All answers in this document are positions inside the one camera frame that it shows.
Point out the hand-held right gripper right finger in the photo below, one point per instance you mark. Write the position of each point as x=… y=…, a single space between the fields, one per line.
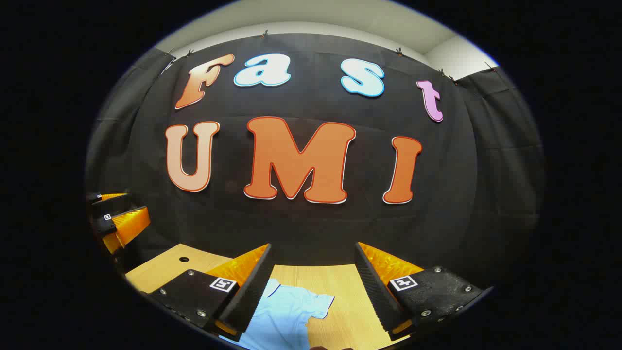
x=374 y=291

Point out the light blue T-shirt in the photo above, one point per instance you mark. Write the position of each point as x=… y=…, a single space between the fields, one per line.
x=282 y=316

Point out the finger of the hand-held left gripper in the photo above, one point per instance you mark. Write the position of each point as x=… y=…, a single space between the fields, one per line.
x=114 y=205
x=131 y=223

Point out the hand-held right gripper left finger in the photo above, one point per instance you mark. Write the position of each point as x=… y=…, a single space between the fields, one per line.
x=252 y=291

